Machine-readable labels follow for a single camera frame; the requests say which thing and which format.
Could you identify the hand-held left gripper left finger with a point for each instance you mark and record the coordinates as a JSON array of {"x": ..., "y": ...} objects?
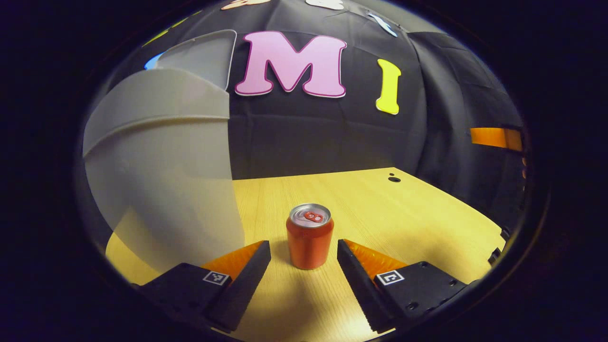
[{"x": 244, "y": 287}]

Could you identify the white desktop garbage bin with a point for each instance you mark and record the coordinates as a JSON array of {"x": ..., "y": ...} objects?
[{"x": 156, "y": 180}]

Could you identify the black backdrop cloth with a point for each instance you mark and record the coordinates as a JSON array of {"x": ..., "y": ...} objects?
[{"x": 323, "y": 137}]

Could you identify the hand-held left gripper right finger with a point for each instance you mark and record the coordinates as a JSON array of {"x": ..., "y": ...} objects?
[{"x": 361, "y": 287}]

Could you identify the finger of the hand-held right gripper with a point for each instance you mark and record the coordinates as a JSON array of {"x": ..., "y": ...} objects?
[{"x": 494, "y": 137}]

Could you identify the red pop can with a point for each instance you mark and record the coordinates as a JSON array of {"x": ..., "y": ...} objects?
[{"x": 308, "y": 247}]

